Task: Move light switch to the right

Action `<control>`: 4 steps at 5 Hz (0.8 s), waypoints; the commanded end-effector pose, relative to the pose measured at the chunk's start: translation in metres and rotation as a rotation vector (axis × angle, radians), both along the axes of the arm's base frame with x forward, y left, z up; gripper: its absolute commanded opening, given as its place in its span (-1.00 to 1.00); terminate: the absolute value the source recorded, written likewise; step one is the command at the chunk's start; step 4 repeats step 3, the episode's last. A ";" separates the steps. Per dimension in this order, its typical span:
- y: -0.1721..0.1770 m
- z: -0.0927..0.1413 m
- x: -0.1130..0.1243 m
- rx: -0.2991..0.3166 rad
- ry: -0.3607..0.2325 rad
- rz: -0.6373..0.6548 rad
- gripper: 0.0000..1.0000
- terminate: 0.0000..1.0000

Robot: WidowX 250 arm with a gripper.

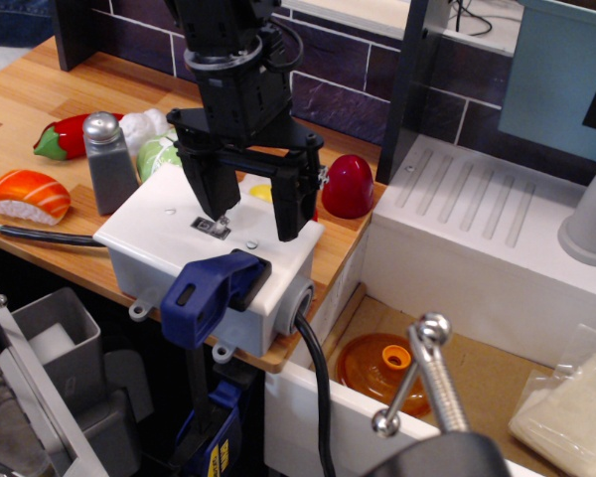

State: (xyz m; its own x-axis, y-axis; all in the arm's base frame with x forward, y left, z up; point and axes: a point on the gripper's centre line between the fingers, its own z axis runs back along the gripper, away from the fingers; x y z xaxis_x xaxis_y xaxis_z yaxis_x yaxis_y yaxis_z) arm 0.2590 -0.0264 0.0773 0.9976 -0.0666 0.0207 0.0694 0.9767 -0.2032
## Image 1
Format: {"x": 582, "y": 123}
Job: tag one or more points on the grey salt shaker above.
{"x": 111, "y": 170}

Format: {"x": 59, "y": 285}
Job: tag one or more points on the salmon sushi toy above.
{"x": 33, "y": 196}

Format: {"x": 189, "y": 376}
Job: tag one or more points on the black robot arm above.
{"x": 234, "y": 27}

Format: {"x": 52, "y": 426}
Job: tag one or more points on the orange plastic lid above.
{"x": 374, "y": 365}

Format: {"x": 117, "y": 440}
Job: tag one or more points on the white dish drying rack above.
{"x": 475, "y": 238}

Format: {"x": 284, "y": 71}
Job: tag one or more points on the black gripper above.
{"x": 245, "y": 124}

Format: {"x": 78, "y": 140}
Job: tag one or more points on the fried egg toy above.
{"x": 257, "y": 187}

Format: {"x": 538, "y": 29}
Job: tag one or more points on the dark grey vertical post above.
{"x": 426, "y": 22}

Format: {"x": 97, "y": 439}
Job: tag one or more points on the clear bag of rice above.
{"x": 556, "y": 416}

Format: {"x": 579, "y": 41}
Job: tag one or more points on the grey open bin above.
{"x": 67, "y": 342}

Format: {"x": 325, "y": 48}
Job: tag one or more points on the white electrical switch box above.
{"x": 150, "y": 240}

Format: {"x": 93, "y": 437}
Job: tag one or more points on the dark red egg toy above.
{"x": 348, "y": 194}

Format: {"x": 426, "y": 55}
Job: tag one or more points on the chrome faucet handle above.
{"x": 427, "y": 336}

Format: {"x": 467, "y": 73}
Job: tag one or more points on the green cabbage toy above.
{"x": 155, "y": 153}

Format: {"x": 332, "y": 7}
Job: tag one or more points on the red chili pepper toy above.
{"x": 62, "y": 140}

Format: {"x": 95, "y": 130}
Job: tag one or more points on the blue bar clamp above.
{"x": 210, "y": 439}

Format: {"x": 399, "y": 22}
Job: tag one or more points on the light blue cabinet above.
{"x": 551, "y": 94}

